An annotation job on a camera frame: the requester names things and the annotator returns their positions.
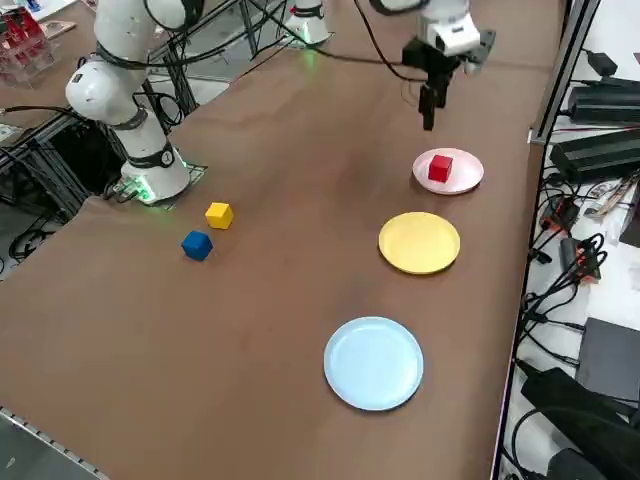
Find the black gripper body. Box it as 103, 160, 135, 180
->
402, 39, 460, 77

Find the red cube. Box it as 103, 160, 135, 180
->
428, 154, 455, 183

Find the yellow cube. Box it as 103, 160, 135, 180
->
204, 201, 235, 231

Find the blue cube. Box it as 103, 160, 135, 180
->
180, 230, 214, 262

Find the white plate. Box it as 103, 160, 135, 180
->
411, 147, 485, 196

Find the yellow plate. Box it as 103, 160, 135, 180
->
377, 211, 461, 276

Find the blue plate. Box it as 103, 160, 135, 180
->
323, 316, 425, 412

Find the small black adapter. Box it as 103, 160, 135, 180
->
585, 49, 620, 77

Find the black power supply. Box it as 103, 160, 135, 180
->
568, 77, 640, 126

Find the dark ribbed power supply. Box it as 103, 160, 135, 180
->
549, 127, 640, 184

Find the orange and black device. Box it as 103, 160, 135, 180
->
542, 193, 582, 232
558, 236, 605, 285

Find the flat dark box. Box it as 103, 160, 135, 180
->
574, 316, 640, 404

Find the bulky black equipment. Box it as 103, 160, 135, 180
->
514, 364, 640, 480

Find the clear acrylic rack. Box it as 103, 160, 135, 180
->
0, 7, 57, 90

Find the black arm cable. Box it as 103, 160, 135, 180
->
352, 0, 426, 109

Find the aluminium camera post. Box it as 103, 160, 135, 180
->
528, 0, 601, 146

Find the black metal frame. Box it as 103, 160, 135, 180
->
0, 107, 131, 224

